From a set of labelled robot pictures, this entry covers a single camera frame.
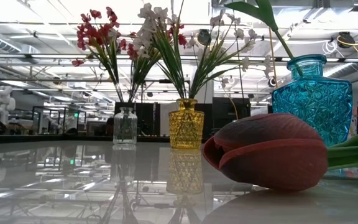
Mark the pink-red flower bunch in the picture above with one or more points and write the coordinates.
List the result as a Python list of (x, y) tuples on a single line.
[(89, 34), (132, 51)]

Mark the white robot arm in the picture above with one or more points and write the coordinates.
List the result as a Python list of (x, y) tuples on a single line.
[(2, 99)]

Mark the dark red tulip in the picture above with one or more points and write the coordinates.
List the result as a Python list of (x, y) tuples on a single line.
[(261, 9), (269, 155)]

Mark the blue glass vase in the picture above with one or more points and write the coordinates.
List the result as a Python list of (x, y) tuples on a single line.
[(312, 102)]

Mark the person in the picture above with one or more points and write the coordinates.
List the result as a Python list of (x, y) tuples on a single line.
[(109, 124)]

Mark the clear glass vase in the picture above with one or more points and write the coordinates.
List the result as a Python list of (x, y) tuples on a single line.
[(125, 127)]

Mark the amber glass vase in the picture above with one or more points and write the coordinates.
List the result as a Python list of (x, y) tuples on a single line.
[(186, 127)]

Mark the black cabinet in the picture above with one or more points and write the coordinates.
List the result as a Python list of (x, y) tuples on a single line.
[(148, 116)]

